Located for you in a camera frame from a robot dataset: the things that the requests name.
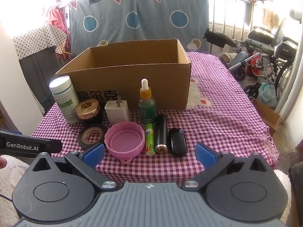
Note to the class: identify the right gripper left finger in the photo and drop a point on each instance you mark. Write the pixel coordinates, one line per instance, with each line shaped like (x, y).
(83, 165)

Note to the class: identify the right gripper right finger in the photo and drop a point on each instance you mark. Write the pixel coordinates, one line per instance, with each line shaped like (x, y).
(214, 165)

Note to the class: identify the black tape roll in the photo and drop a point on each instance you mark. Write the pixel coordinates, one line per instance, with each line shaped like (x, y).
(91, 135)

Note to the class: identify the gold lidded black jar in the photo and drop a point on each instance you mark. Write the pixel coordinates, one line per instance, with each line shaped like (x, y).
(89, 112)

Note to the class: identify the white usb wall charger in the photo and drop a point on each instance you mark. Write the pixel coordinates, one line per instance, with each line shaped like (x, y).
(117, 111)

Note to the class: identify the black gold lipstick tube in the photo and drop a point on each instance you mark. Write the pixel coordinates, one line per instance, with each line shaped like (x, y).
(161, 134)

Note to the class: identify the green lip balm tube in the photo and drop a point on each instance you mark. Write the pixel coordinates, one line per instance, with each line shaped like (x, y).
(149, 140)

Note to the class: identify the green dropper bottle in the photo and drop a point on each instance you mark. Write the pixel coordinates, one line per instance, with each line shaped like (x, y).
(147, 104)

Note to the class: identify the person's left hand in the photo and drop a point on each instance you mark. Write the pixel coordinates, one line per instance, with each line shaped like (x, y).
(3, 162)

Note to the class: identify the purple checkered tablecloth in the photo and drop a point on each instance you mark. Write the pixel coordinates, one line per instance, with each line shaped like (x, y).
(231, 123)

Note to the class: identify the white green supplement bottle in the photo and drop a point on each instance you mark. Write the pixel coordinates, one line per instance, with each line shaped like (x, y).
(66, 98)

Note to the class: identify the small cardboard box on floor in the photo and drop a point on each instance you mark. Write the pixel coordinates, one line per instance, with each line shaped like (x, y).
(268, 115)

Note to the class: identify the dark cabinet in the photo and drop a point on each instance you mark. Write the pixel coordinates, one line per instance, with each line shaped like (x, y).
(39, 70)

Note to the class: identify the teal plastic bag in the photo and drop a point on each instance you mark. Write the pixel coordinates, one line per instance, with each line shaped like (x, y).
(267, 95)

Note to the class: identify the open cardboard box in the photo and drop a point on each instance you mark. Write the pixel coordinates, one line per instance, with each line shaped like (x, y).
(116, 70)

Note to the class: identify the polka dot cloth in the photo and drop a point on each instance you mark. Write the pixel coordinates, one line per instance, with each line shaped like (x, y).
(36, 40)

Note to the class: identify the black wheelchair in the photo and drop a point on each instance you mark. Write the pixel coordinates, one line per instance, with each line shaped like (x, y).
(269, 58)

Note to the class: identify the black cushioned leg rest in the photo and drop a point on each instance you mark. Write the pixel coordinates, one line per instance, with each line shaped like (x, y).
(219, 39)

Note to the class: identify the pink hanging clothes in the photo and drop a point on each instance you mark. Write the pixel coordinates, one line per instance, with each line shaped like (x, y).
(56, 17)

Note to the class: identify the blue patterned hanging blanket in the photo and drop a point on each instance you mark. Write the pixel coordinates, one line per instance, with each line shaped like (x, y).
(112, 21)

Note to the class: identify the metal balcony railing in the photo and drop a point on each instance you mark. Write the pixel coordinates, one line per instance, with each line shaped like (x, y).
(228, 17)

